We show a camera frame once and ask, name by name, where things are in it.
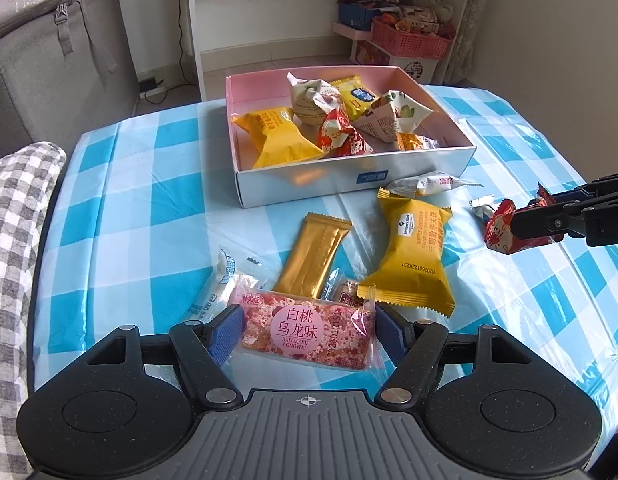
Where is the grey sofa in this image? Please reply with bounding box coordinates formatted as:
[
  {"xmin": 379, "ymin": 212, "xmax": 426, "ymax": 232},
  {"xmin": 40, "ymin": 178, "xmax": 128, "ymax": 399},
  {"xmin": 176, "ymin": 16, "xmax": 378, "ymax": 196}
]
[{"xmin": 0, "ymin": 0, "xmax": 140, "ymax": 164}]

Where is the yellow sandwich cake pack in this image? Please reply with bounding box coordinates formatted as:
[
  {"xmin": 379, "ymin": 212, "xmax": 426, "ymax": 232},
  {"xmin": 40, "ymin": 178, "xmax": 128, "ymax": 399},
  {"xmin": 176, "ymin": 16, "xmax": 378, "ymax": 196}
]
[{"xmin": 232, "ymin": 106, "xmax": 324, "ymax": 169}]

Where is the white pecan snack bag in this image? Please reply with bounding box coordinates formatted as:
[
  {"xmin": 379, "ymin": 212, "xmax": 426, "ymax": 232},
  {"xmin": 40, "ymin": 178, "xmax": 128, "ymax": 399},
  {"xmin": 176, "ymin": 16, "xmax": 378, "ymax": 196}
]
[{"xmin": 353, "ymin": 90, "xmax": 434, "ymax": 143}]

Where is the pink and silver box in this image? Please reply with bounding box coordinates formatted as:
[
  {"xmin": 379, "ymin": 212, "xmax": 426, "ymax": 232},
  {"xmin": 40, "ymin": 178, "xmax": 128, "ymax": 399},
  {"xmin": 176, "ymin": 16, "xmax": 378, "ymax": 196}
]
[{"xmin": 225, "ymin": 65, "xmax": 475, "ymax": 208}]

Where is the blue checkered tablecloth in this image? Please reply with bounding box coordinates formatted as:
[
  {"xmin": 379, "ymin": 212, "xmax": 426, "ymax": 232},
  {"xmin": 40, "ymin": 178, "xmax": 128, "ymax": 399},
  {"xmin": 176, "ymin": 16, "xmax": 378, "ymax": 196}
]
[{"xmin": 32, "ymin": 87, "xmax": 618, "ymax": 436}]

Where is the gold wafer bar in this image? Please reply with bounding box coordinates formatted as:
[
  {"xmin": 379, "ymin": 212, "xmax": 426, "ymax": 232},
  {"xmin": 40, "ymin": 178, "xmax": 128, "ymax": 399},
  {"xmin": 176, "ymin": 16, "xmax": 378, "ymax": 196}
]
[{"xmin": 273, "ymin": 212, "xmax": 352, "ymax": 299}]

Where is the small silver wrapper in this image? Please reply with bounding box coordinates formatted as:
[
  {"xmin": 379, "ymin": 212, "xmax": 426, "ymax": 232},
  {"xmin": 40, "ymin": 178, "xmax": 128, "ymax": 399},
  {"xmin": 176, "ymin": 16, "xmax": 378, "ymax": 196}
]
[{"xmin": 470, "ymin": 195, "xmax": 499, "ymax": 224}]

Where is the brown square cake pack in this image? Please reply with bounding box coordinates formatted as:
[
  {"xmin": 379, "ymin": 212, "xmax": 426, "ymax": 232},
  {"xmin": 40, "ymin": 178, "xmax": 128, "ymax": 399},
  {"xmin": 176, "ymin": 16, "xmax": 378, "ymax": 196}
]
[{"xmin": 320, "ymin": 268, "xmax": 372, "ymax": 307}]

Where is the white storage box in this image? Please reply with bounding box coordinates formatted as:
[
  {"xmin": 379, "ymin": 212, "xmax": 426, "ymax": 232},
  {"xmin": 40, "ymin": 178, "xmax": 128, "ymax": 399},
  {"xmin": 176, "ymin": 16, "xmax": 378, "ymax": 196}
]
[{"xmin": 350, "ymin": 40, "xmax": 438, "ymax": 84}]

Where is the power strip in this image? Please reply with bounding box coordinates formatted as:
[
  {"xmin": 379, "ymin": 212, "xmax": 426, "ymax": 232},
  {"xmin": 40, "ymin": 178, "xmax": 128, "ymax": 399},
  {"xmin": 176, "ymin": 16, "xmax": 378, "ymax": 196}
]
[{"xmin": 138, "ymin": 77, "xmax": 166, "ymax": 96}]

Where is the red plastic basket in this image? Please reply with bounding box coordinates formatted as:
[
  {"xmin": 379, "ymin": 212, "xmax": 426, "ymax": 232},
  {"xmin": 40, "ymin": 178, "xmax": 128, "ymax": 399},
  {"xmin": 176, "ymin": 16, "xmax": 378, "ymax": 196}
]
[{"xmin": 371, "ymin": 18, "xmax": 451, "ymax": 60}]

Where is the blue storage bin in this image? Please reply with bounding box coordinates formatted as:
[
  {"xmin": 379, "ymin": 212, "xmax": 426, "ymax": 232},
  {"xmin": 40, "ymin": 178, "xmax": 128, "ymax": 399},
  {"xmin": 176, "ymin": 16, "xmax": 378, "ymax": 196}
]
[{"xmin": 337, "ymin": 1, "xmax": 382, "ymax": 32}]

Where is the white flat snack packet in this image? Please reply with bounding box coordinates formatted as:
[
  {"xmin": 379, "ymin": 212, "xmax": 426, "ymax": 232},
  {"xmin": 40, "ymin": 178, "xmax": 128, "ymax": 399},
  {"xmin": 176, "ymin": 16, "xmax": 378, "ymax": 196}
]
[{"xmin": 386, "ymin": 171, "xmax": 482, "ymax": 198}]

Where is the pink peach oolong bar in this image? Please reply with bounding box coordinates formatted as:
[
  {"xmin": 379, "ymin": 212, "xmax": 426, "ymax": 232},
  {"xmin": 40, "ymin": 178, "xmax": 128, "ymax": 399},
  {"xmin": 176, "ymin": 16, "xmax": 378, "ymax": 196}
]
[{"xmin": 230, "ymin": 281, "xmax": 382, "ymax": 370}]

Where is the grey checkered cloth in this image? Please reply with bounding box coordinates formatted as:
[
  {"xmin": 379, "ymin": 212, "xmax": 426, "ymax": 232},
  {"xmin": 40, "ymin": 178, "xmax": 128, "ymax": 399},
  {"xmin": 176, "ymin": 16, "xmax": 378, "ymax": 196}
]
[{"xmin": 0, "ymin": 141, "xmax": 66, "ymax": 479}]

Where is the red candy packet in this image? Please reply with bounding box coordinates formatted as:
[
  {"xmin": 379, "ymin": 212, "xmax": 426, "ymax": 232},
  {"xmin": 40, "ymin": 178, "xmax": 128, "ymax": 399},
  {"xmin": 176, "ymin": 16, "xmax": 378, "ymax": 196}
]
[
  {"xmin": 317, "ymin": 108, "xmax": 373, "ymax": 157},
  {"xmin": 484, "ymin": 184, "xmax": 564, "ymax": 255}
]

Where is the yellow biscuit pack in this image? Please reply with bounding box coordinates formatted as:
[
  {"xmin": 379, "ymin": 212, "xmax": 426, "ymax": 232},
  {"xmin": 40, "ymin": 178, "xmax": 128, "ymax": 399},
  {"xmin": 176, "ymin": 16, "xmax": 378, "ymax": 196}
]
[{"xmin": 331, "ymin": 75, "xmax": 377, "ymax": 122}]

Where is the white pecan snack bag two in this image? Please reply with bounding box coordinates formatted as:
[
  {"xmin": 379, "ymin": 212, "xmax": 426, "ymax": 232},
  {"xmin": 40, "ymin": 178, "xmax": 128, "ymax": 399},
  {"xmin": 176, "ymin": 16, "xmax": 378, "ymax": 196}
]
[{"xmin": 286, "ymin": 72, "xmax": 344, "ymax": 126}]

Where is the white milk stick pack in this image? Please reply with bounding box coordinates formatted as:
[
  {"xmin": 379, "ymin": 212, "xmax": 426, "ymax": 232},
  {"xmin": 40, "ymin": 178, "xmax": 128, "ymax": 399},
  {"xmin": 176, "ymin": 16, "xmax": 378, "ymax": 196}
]
[{"xmin": 181, "ymin": 247, "xmax": 265, "ymax": 322}]

